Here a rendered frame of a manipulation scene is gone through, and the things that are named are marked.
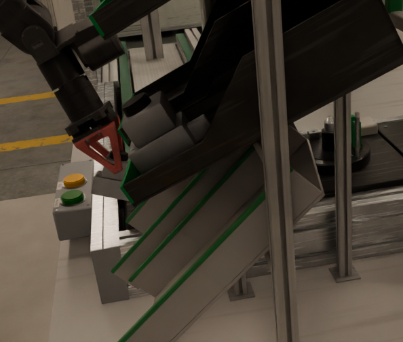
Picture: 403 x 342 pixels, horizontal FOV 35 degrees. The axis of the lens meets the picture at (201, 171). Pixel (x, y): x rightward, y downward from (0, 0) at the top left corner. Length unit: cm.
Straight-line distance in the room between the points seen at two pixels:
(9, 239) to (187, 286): 70
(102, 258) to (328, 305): 35
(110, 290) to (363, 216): 42
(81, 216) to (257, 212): 58
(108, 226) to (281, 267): 50
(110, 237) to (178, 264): 26
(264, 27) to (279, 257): 21
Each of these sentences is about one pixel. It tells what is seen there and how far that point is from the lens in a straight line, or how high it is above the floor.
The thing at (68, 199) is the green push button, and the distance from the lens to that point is 114.
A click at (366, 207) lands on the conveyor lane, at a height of 95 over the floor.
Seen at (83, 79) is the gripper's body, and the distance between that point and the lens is 99.
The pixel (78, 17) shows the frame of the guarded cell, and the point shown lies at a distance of 187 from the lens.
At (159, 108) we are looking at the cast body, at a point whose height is 127.
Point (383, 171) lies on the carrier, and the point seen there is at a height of 97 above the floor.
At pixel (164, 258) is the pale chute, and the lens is 78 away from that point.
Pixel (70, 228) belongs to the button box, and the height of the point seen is 92.
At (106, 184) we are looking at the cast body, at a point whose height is 104.
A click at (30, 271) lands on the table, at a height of 86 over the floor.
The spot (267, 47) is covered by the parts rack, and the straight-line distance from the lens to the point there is 51.
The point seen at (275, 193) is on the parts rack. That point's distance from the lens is 56.
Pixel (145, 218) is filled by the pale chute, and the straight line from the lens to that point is 93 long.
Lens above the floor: 147
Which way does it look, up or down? 25 degrees down
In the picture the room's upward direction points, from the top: 7 degrees counter-clockwise
